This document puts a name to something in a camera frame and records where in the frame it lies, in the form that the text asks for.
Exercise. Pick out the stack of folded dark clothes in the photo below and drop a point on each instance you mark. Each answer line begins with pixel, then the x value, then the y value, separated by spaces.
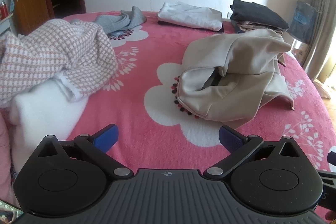
pixel 257 12

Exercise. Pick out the grey garment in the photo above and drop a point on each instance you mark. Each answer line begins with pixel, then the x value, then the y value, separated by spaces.
pixel 118 20

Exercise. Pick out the red bottle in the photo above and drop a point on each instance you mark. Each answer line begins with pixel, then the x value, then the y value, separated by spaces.
pixel 3 10

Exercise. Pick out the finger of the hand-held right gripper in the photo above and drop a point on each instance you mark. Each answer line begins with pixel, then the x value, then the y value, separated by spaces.
pixel 328 179
pixel 332 156

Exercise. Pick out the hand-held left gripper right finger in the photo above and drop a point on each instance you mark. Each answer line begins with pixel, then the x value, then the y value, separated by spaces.
pixel 231 138

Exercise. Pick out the blue water bottle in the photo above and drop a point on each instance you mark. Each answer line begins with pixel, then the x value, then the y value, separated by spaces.
pixel 303 19

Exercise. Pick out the pink floral blanket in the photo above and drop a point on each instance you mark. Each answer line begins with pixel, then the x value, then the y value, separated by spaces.
pixel 147 56

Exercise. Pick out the black smartphone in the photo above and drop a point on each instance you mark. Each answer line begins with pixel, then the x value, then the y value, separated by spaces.
pixel 10 213

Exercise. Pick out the beige zip jacket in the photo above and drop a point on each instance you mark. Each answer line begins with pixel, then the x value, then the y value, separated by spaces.
pixel 244 64

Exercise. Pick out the person's pink clothing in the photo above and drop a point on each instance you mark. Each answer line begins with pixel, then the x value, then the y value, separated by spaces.
pixel 5 155

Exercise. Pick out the beige curtain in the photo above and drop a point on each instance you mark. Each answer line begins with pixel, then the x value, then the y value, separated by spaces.
pixel 325 16

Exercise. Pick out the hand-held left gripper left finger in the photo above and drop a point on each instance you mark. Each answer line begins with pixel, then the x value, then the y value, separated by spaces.
pixel 106 138

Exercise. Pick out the white fleece cloth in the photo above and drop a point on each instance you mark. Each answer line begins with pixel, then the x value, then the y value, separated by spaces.
pixel 44 119

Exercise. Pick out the white water dispenser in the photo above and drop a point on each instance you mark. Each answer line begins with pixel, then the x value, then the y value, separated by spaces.
pixel 298 43

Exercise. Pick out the pink white houndstooth sweater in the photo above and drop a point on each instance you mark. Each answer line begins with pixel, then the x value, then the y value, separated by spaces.
pixel 52 56

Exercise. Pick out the white folded garment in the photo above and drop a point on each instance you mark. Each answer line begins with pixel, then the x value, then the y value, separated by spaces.
pixel 189 15

